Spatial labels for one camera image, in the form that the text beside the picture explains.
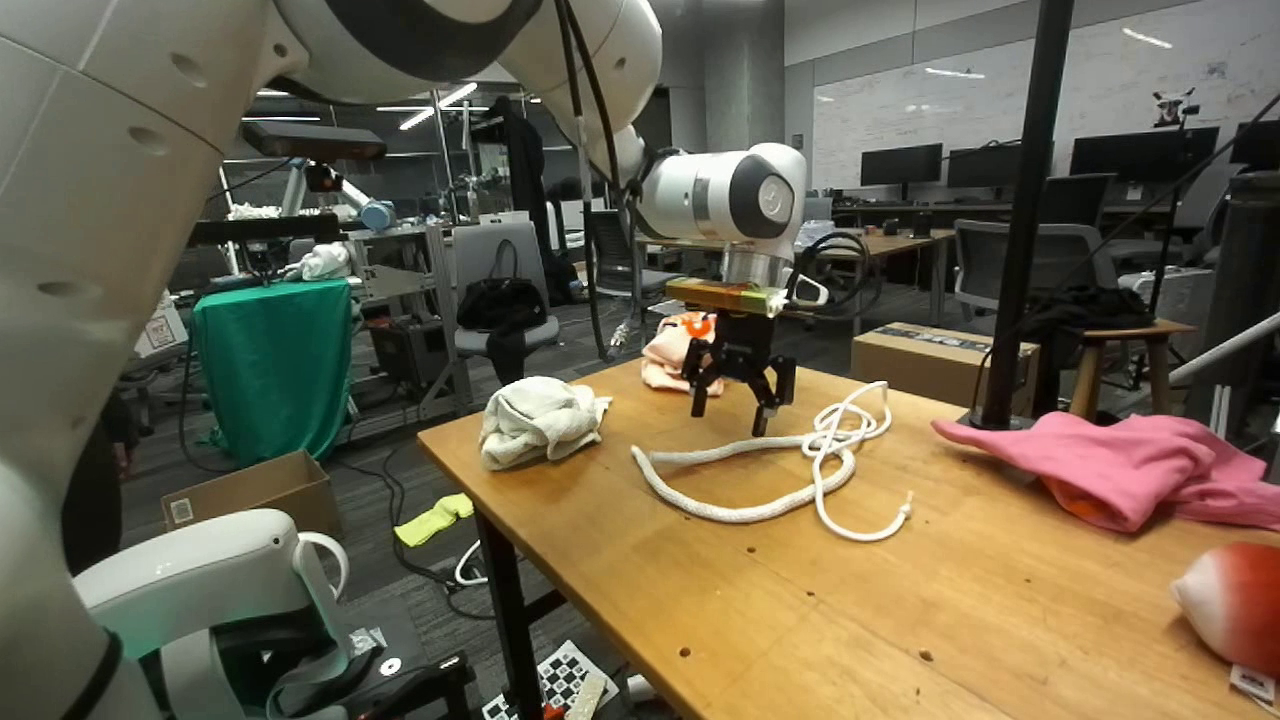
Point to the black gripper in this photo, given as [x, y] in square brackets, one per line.
[736, 346]

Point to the grey white towel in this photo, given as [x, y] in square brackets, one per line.
[537, 418]

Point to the peach printed shirt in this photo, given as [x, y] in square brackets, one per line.
[662, 363]

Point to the green draped cloth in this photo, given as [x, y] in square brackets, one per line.
[279, 363]

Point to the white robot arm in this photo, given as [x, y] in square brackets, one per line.
[114, 124]

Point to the small cardboard box on floor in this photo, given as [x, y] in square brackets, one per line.
[290, 480]

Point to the red white plush toy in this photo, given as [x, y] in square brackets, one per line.
[1232, 607]

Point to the black vertical pole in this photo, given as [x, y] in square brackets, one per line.
[1055, 26]

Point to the pink cloth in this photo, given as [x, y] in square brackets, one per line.
[1126, 472]

